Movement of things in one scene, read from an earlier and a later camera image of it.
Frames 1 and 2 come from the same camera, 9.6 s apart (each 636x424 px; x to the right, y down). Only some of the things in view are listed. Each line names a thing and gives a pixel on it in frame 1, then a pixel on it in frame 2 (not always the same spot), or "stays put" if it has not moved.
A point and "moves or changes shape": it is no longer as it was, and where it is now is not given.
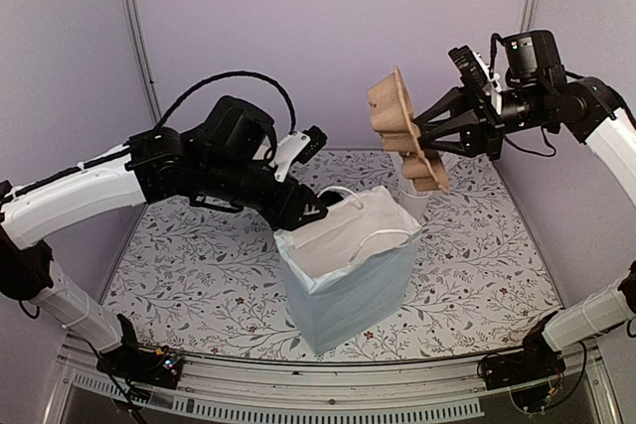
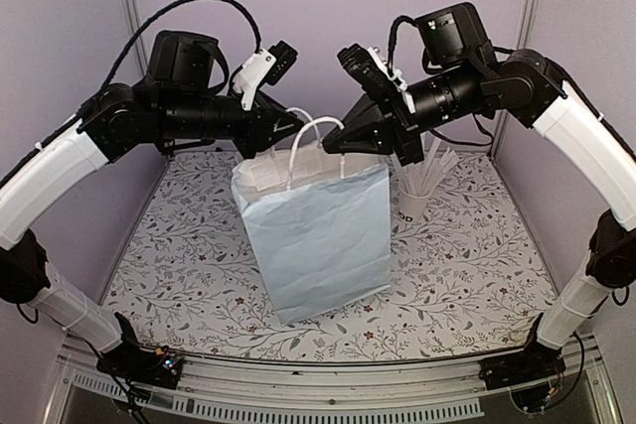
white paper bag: (348, 266) moves or changes shape
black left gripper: (284, 212) → (265, 115)
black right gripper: (482, 132) → (360, 133)
